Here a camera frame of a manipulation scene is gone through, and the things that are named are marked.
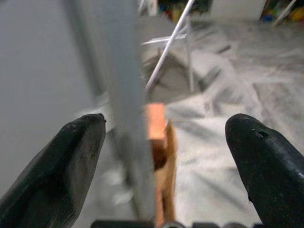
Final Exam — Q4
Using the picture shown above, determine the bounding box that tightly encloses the white fridge cabinet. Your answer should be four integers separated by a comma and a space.
64, 0, 156, 223

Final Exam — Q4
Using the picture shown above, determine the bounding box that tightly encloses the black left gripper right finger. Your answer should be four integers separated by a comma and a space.
224, 113, 304, 228

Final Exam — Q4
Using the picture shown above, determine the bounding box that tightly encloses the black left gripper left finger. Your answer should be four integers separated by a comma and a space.
0, 113, 107, 228

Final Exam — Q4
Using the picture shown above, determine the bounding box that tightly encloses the brown cardboard sheet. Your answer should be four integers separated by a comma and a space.
154, 118, 178, 228

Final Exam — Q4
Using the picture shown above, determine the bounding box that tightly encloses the colourful toy pile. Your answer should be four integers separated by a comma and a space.
158, 0, 212, 21
260, 0, 304, 23

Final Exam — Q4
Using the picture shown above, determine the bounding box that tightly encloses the white metal rack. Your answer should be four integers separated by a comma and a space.
139, 0, 235, 95

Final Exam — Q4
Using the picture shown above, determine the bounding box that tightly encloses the orange brick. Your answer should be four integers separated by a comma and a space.
144, 104, 167, 171

